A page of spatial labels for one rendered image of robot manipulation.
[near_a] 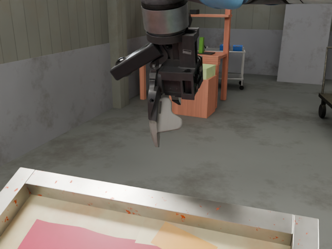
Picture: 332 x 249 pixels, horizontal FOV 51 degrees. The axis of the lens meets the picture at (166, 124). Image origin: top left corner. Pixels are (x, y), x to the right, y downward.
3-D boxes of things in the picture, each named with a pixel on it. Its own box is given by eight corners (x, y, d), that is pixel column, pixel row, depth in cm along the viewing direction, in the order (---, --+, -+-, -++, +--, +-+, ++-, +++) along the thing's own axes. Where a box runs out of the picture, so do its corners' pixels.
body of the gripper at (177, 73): (193, 104, 61) (190, 39, 54) (147, 100, 64) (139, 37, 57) (203, 83, 67) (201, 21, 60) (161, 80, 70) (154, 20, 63)
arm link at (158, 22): (134, 10, 55) (151, -5, 61) (138, 38, 57) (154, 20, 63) (180, 11, 52) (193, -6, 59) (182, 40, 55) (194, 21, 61)
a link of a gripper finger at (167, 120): (177, 151, 61) (183, 98, 61) (145, 146, 63) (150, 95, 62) (182, 150, 64) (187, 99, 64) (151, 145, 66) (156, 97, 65)
